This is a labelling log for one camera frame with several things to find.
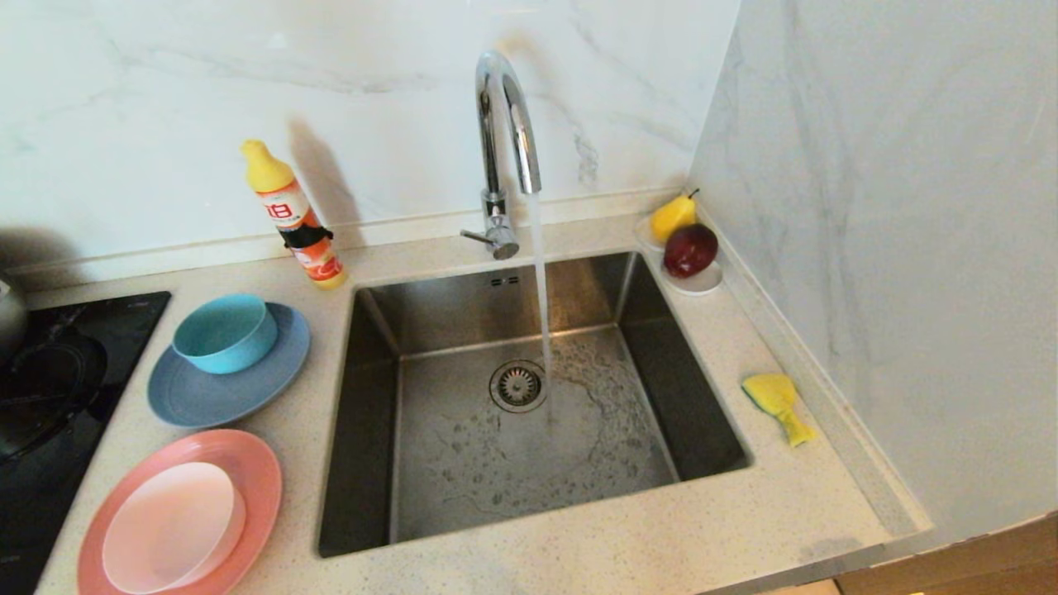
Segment blue plate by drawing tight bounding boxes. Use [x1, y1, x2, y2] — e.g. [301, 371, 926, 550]
[148, 302, 312, 429]

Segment yellow green sponge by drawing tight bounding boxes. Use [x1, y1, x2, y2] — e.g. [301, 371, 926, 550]
[741, 373, 819, 449]

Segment teal bowl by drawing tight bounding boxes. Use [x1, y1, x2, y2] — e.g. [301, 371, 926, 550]
[172, 294, 279, 375]

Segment running water stream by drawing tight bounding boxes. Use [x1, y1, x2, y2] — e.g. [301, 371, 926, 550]
[527, 192, 557, 424]

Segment small white dish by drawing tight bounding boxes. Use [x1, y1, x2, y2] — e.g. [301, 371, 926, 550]
[635, 213, 724, 297]

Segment pink plate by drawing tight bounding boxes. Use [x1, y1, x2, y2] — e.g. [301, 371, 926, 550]
[78, 429, 283, 595]

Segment yellow pear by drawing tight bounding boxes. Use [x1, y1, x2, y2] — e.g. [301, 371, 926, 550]
[650, 188, 700, 245]

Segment orange dish soap bottle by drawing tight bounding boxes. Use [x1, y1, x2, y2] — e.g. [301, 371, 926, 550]
[241, 139, 348, 290]

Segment dark red apple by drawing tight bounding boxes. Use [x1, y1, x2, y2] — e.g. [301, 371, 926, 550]
[662, 222, 719, 278]

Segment black glass cooktop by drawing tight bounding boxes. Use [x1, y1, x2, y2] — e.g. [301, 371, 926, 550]
[0, 291, 172, 595]

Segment pale pink bowl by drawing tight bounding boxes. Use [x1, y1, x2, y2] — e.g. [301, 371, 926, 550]
[102, 461, 247, 594]

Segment stainless steel sink basin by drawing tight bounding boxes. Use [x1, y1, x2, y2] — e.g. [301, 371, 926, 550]
[318, 250, 753, 559]

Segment chrome gooseneck faucet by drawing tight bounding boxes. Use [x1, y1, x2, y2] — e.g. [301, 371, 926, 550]
[460, 50, 544, 261]

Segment round metal drain strainer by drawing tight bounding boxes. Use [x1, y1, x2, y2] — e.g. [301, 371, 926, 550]
[489, 360, 550, 414]

